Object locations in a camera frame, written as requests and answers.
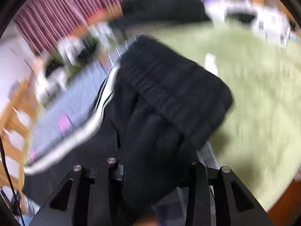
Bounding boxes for black pants with white stripe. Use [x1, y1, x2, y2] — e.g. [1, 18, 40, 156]
[23, 35, 233, 211]

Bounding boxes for light green fuzzy blanket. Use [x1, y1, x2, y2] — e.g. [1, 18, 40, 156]
[145, 22, 300, 210]

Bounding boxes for grey checkered bed sheet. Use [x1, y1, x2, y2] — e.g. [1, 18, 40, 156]
[23, 49, 221, 226]

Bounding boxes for white green spotted quilt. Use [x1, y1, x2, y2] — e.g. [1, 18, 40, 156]
[33, 22, 117, 105]

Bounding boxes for red striped curtain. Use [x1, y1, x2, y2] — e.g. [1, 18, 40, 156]
[14, 0, 122, 53]

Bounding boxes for white spotted pillow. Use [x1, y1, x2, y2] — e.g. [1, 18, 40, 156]
[204, 0, 291, 47]

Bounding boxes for black clothes pile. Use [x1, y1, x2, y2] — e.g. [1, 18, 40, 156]
[108, 0, 210, 29]

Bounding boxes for black cable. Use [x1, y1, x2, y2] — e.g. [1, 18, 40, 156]
[0, 136, 26, 226]

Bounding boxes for wooden bed frame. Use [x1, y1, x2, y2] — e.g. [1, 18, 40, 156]
[1, 0, 300, 225]

